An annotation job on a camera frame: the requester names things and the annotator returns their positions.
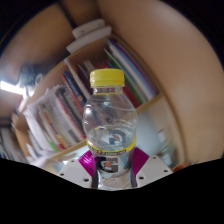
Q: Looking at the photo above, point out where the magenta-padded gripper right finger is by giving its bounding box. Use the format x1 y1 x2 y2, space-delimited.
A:
130 146 174 189

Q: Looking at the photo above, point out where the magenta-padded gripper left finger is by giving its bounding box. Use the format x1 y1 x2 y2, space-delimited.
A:
57 149 99 189

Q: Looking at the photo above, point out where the clear yellow-capped drink bottle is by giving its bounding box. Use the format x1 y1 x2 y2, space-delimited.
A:
82 68 138 191

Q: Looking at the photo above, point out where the white tube ceiling light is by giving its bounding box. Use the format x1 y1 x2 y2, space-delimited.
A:
0 80 25 97

